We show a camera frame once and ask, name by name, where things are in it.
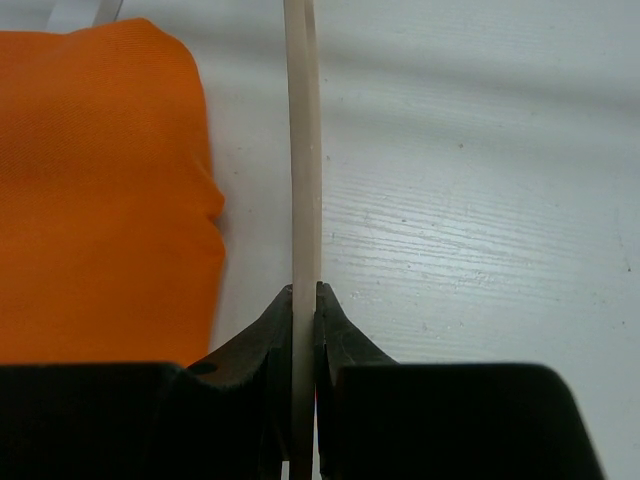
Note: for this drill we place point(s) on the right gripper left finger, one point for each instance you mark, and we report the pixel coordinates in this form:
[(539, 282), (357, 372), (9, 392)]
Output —
[(251, 375)]

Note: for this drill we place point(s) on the wooden clothes hanger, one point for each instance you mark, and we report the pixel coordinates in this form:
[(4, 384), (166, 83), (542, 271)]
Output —
[(306, 184)]

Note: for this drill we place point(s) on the orange trousers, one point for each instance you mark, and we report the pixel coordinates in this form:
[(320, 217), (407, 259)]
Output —
[(109, 247)]

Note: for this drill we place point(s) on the white clothes rack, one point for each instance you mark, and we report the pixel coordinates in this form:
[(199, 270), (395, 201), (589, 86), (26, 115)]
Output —
[(69, 15)]

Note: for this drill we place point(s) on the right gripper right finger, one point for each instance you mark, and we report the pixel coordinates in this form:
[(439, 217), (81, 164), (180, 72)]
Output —
[(341, 352)]

